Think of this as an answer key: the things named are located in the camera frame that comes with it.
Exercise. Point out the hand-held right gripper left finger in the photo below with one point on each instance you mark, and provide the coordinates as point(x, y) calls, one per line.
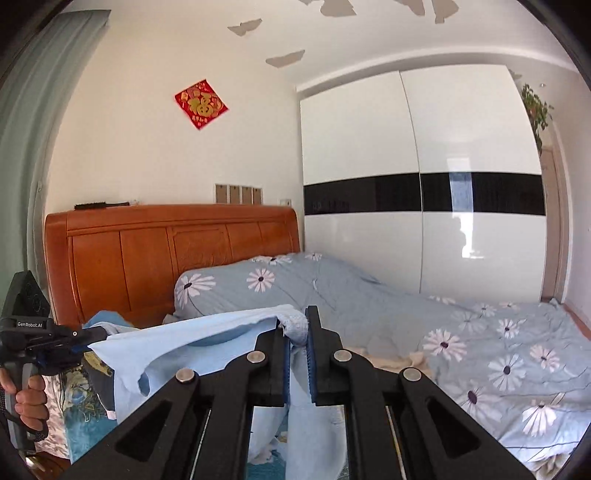
point(287, 364)

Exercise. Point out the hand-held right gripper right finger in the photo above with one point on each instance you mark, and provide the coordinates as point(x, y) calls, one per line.
point(310, 364)

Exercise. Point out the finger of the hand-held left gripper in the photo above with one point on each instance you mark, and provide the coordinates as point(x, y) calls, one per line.
point(87, 336)

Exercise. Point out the light blue garment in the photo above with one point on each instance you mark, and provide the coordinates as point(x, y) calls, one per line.
point(184, 337)

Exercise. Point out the person's left hand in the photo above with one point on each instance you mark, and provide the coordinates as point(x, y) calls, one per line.
point(31, 399)

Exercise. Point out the blue folded cloth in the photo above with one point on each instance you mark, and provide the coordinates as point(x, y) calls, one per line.
point(108, 322)

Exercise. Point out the black garment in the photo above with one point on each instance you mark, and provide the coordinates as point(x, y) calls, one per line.
point(99, 383)

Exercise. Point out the pale floral bed sheet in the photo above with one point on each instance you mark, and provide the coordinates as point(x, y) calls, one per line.
point(53, 415)

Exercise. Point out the wooden bed headboard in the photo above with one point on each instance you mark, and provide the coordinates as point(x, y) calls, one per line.
point(138, 254)

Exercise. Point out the beige sweater with yellow print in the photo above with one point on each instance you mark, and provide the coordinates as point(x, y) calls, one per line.
point(411, 359)

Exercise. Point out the grey-blue daisy pillow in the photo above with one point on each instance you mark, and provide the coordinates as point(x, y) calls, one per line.
point(221, 286)

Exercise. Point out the black brush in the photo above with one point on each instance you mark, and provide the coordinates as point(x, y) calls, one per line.
point(99, 205)

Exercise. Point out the grey-blue daisy quilt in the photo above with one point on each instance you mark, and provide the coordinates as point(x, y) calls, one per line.
point(461, 332)

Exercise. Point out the grey-green curtain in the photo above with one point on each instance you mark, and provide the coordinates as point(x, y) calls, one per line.
point(27, 138)

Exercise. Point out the white wardrobe with black stripe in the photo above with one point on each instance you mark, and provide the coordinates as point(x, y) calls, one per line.
point(360, 138)

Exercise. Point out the green hanging plant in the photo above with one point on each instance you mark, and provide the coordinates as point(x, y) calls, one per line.
point(538, 108)

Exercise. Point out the beige wall switch plate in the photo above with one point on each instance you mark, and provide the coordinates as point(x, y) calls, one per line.
point(247, 195)
point(222, 194)
point(235, 194)
point(257, 195)

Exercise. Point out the red wall decoration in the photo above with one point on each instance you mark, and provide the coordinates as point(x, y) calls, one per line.
point(201, 104)

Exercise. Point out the wooden door frame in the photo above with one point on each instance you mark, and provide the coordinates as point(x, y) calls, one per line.
point(561, 230)

